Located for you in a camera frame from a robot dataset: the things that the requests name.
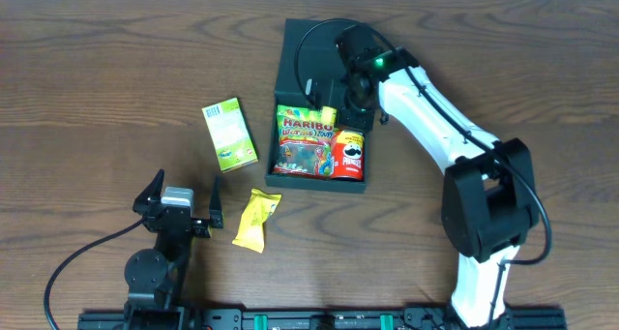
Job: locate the green snack carton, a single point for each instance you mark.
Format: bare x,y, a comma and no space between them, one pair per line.
229,133

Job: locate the yellow candy wrapper pack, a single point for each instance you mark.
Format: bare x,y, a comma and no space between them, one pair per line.
260,208

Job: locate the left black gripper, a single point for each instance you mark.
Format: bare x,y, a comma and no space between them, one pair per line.
177,221

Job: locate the black open gift box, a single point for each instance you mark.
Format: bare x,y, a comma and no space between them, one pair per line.
309,50

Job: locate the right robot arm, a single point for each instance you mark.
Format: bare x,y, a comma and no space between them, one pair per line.
489,201

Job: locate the Haribo worms gummy bag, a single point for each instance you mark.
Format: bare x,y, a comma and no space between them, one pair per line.
305,144

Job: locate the red Pringles can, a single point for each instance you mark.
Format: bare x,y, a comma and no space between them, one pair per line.
348,155

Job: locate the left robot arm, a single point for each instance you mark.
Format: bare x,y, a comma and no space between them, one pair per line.
156,276

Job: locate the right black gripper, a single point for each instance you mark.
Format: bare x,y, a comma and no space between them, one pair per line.
324,94

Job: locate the yellow Mentos bottle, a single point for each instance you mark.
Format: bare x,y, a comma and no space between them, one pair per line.
328,116

